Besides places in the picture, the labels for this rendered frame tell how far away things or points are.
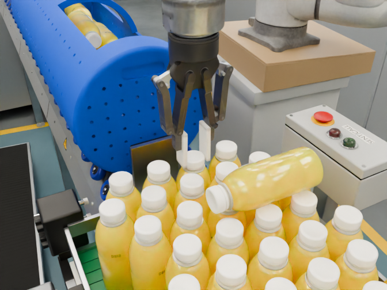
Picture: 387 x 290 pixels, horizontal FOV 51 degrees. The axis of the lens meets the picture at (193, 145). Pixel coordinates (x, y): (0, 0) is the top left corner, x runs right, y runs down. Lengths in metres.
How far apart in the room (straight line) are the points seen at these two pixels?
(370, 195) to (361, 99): 1.63
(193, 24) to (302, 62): 0.62
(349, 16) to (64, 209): 0.83
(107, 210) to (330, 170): 0.39
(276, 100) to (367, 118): 1.27
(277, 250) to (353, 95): 1.90
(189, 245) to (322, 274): 0.17
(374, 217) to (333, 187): 1.57
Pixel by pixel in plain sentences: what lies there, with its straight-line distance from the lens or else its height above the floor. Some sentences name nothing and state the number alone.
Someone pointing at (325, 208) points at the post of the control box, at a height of 0.94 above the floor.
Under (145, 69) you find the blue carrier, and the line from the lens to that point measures 0.77.
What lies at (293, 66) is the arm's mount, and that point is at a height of 1.06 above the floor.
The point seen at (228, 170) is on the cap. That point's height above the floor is 1.08.
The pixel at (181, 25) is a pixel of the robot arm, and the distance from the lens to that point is 0.56.
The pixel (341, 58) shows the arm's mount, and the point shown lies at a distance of 1.22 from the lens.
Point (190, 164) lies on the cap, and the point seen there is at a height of 1.08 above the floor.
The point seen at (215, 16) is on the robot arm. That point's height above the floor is 1.33.
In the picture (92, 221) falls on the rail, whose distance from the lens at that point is 0.76.
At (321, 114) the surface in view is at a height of 1.11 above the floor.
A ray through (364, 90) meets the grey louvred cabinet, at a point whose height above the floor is 0.53.
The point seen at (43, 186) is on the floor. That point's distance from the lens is 2.47.
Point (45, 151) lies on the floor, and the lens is 2.76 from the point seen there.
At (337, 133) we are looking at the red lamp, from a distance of 0.76.
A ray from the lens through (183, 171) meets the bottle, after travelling 0.72.
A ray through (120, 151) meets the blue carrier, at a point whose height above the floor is 1.03.
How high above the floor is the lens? 1.50
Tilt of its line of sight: 34 degrees down
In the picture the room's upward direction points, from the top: straight up
